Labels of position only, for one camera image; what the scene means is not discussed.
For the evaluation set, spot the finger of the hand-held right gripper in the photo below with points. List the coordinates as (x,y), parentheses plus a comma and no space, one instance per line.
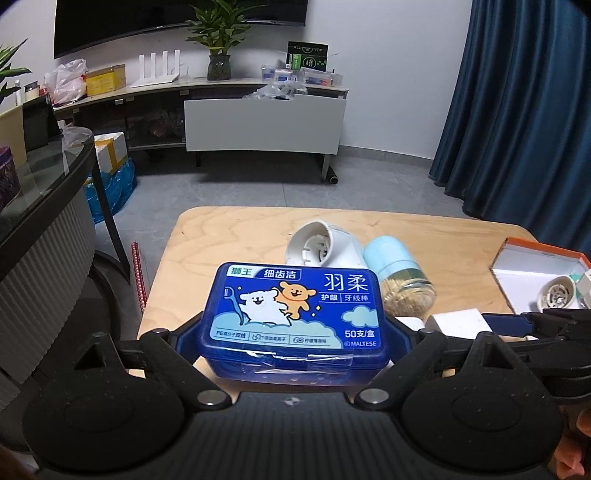
(508,324)

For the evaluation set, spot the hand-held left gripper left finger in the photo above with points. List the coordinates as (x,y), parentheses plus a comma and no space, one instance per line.
(187,341)

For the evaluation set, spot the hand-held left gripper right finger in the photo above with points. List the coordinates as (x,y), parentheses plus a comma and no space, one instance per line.
(399,344)

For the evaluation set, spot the orange-rimmed white cardboard box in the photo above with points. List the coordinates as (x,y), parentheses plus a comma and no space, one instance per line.
(512,281)

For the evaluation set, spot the white power adapter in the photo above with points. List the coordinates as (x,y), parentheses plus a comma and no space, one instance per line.
(455,321)

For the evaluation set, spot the toothpick jar with blue lid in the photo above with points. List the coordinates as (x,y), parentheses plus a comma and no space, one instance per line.
(392,258)

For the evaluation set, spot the blue dental floss box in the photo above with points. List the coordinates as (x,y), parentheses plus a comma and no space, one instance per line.
(286,314)

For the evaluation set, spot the white mosquito repellent heater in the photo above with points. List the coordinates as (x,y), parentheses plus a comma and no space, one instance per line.
(341,247)
(558,293)

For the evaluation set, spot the person's right hand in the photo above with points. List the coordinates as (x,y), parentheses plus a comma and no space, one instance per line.
(570,443)

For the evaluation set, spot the red striped stick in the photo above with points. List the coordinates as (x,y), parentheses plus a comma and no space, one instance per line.
(138,272)

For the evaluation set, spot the blue wrapped packs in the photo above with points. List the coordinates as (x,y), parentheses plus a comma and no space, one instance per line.
(111,189)

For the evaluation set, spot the black glass coffee table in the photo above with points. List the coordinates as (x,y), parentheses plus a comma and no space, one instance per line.
(51,230)

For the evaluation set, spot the white carton with yellow tape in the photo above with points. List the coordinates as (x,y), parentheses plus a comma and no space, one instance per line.
(111,150)

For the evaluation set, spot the blue curtain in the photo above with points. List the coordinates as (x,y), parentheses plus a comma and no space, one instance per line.
(508,115)

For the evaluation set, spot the white folding table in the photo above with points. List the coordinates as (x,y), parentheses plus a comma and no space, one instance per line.
(263,122)

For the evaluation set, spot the purple patterned tin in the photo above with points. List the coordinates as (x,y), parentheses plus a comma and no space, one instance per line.
(7,177)

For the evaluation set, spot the television cabinet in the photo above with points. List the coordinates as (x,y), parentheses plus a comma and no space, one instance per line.
(207,84)

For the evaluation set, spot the black stand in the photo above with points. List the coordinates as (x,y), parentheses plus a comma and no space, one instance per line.
(39,124)

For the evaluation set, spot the white router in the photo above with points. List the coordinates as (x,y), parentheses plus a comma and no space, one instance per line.
(154,81)

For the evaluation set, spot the clear plastic packaging pile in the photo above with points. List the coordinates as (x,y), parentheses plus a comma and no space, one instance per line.
(274,92)

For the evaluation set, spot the beige box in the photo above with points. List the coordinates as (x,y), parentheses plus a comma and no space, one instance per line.
(11,134)

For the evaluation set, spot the yellow box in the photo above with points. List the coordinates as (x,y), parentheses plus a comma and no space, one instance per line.
(106,81)

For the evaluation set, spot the potted plant in dark vase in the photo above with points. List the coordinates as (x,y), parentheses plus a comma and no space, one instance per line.
(219,69)

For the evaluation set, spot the pile of small boxes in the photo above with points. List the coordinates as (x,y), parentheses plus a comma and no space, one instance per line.
(304,78)

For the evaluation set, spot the white plastic bag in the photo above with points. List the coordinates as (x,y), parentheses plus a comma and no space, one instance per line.
(67,83)

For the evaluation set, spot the green and black box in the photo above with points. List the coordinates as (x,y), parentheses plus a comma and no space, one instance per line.
(307,55)

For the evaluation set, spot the black television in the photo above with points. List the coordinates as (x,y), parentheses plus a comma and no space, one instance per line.
(184,23)

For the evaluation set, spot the large leafy plant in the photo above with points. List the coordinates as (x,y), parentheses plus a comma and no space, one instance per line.
(11,69)

